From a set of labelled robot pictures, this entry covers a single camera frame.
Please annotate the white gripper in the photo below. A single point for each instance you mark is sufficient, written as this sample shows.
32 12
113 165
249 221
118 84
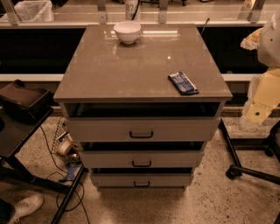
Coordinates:
270 46

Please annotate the blue rxbar blueberry wrapper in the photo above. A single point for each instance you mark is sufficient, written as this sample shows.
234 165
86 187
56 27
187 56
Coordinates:
182 83

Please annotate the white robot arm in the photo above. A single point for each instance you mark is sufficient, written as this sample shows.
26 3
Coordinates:
266 41

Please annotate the white ceramic bowl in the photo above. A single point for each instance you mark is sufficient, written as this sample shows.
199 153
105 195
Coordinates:
127 31

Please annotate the black chair base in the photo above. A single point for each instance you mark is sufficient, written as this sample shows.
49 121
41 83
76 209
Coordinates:
254 156

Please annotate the grey drawer cabinet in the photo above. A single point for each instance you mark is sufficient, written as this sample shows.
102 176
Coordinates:
108 79

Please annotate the white paper cup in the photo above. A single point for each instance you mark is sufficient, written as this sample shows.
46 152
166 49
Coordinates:
132 10

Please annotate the roll of tape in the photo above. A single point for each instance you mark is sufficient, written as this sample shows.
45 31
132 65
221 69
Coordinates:
64 147

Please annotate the dark brown bag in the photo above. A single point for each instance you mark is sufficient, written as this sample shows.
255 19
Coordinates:
24 104

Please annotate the clear plastic bin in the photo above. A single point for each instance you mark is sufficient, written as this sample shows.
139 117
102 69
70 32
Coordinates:
32 10

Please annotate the black side table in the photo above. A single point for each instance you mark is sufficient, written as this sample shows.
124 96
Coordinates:
13 136

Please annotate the white sneaker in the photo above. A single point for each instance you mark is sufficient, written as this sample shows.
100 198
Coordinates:
25 207

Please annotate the top drawer with black handle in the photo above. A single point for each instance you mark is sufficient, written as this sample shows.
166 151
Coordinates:
141 130

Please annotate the drawer with black handle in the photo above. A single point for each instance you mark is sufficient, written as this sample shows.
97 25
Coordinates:
141 159
141 130
151 180

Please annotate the middle drawer with black handle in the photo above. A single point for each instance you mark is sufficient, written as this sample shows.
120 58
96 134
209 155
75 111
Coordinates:
141 159

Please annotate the bottom drawer with black handle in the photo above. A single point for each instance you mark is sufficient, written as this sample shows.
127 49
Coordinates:
151 180

